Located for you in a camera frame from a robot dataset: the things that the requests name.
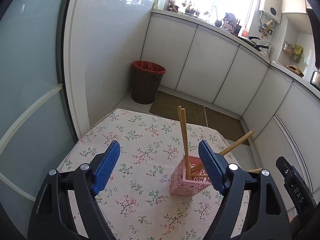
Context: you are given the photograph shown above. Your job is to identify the glass sliding door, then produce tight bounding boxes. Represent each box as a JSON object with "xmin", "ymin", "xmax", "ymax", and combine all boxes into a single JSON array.
[{"xmin": 1, "ymin": 0, "xmax": 75, "ymax": 235}]

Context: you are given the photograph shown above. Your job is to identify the pink perforated utensil holder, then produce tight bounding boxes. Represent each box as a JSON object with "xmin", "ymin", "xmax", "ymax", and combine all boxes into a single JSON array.
[{"xmin": 170, "ymin": 155, "xmax": 212, "ymax": 197}]

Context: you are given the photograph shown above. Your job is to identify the brown floor mat right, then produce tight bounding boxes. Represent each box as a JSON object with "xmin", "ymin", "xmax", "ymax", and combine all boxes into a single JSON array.
[{"xmin": 204, "ymin": 107, "xmax": 246, "ymax": 141}]

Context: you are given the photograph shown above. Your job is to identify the black frying pan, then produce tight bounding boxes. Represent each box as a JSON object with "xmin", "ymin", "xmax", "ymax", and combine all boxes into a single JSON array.
[{"xmin": 238, "ymin": 36, "xmax": 270, "ymax": 51}]

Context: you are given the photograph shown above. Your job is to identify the brown floor mat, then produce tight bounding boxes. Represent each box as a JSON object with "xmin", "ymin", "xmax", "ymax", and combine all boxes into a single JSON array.
[
  {"xmin": 149, "ymin": 90, "xmax": 209, "ymax": 127},
  {"xmin": 204, "ymin": 107, "xmax": 246, "ymax": 141}
]

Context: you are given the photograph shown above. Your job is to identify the wooden chopstick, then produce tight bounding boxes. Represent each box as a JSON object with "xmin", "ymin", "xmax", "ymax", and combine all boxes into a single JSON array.
[
  {"xmin": 191, "ymin": 168, "xmax": 262, "ymax": 178},
  {"xmin": 181, "ymin": 108, "xmax": 191, "ymax": 180},
  {"xmin": 177, "ymin": 106, "xmax": 191, "ymax": 180},
  {"xmin": 191, "ymin": 131, "xmax": 254, "ymax": 174}
]

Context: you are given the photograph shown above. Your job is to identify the brown trash bin red liner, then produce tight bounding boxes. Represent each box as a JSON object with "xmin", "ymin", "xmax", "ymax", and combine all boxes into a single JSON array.
[{"xmin": 131, "ymin": 61, "xmax": 166, "ymax": 105}]

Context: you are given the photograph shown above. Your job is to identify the brown floor mat left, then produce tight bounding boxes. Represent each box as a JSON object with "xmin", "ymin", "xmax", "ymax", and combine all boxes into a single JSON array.
[{"xmin": 149, "ymin": 90, "xmax": 209, "ymax": 127}]

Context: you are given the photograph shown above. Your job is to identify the floral tablecloth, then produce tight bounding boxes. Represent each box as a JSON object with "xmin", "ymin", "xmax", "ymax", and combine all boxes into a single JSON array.
[{"xmin": 56, "ymin": 108, "xmax": 251, "ymax": 240}]

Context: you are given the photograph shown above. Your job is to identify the white kitchen cabinets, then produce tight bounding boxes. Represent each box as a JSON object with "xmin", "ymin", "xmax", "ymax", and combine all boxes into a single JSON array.
[{"xmin": 142, "ymin": 9, "xmax": 319, "ymax": 209}]

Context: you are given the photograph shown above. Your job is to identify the steel kettle pot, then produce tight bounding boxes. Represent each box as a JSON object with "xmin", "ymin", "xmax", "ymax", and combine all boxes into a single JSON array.
[{"xmin": 310, "ymin": 70, "xmax": 320, "ymax": 91}]

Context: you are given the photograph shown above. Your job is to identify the white water heater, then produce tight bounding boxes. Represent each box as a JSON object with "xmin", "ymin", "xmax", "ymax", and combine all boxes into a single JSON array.
[{"xmin": 259, "ymin": 0, "xmax": 282, "ymax": 23}]

